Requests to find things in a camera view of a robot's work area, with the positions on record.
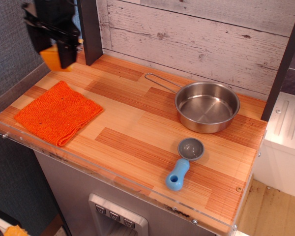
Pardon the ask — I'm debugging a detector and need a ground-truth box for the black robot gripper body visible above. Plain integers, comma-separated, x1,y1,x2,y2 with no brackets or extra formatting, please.
22,0,80,41

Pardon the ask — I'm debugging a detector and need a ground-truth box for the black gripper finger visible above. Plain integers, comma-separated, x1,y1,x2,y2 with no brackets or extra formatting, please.
26,22,52,53
57,37,82,69

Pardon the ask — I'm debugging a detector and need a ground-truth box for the yellow cheese wedge toy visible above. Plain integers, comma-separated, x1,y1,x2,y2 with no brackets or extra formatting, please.
39,43,76,72

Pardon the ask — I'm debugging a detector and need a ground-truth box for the orange knitted cloth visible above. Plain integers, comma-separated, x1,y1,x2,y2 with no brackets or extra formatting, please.
14,81,104,147

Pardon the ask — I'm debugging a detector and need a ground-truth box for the clear acrylic table guard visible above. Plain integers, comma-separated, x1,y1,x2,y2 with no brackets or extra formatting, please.
0,56,266,235

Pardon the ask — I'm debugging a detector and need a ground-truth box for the stainless steel pan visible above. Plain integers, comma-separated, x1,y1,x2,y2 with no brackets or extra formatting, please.
145,73,240,134

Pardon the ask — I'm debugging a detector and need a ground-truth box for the grey toy fridge cabinet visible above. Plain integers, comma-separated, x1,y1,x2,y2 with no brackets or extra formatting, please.
35,152,213,236

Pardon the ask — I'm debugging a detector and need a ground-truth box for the blue grey toy scoop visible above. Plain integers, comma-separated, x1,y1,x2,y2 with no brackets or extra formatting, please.
165,138,205,191

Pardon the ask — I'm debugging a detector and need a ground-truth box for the silver dispenser button panel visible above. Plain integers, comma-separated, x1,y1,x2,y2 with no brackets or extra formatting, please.
88,193,149,236

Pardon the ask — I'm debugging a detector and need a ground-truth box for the yellow object bottom left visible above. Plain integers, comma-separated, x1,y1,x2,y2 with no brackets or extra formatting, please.
3,225,28,236

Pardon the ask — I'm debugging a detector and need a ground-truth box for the brass screw in tabletop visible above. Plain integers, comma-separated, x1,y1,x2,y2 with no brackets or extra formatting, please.
236,187,243,192

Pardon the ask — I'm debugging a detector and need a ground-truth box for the white cabinet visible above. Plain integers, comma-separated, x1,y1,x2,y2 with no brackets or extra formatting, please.
253,92,295,196

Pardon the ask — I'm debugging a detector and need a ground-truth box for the dark right shelf post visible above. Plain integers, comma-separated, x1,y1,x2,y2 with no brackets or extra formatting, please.
261,24,295,121

